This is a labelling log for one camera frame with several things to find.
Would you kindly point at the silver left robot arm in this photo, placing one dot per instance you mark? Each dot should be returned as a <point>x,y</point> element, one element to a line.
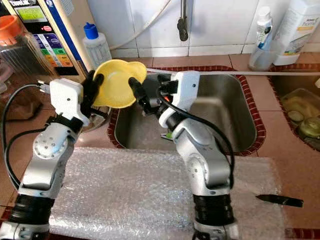
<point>50,155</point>

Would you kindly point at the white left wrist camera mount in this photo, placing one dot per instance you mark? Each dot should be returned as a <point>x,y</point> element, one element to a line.
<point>65,100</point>

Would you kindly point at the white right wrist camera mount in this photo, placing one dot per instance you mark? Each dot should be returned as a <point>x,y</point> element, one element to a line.
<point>187,85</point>

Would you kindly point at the small white bottle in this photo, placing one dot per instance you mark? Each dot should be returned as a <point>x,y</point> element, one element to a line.
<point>264,22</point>

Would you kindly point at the round glass bowl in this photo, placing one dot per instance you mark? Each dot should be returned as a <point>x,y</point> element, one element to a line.
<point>311,127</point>

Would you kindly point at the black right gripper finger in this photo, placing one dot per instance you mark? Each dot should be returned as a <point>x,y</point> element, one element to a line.
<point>165,83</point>
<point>140,94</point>

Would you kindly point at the yellow plastic bowl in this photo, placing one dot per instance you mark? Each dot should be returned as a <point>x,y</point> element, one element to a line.
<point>115,85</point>

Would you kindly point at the clear plastic container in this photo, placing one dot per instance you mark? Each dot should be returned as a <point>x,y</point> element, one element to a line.
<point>300,102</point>

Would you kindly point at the glass jar orange lid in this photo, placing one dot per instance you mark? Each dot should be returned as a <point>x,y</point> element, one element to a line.
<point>10,30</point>

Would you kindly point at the cream water ionizer machine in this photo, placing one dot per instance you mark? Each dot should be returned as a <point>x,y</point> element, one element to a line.
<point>60,45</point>

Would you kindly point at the large white bottle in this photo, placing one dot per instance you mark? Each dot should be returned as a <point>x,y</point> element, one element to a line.
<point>297,30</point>

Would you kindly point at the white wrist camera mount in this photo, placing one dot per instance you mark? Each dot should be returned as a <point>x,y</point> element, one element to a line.
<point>65,100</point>
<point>187,85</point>

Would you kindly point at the green dish soap bottle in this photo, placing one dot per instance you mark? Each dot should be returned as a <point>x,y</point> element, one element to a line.
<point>97,50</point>

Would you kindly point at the plastic jar brown contents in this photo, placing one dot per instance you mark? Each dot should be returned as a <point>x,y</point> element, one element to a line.
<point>20,102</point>

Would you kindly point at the clear bubble wrap sheet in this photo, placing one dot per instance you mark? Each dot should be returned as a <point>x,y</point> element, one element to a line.
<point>130,195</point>

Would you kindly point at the clear plastic cup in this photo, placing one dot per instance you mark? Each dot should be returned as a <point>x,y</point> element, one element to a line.
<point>260,60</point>

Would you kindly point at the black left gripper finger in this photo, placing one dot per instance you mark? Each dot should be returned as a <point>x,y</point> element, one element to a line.
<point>98,90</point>
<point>86,85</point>

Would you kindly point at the black knife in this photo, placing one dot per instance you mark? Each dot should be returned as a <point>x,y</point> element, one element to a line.
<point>280,200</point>

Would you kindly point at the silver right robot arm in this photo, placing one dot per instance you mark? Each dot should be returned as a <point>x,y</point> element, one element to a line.
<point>202,170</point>

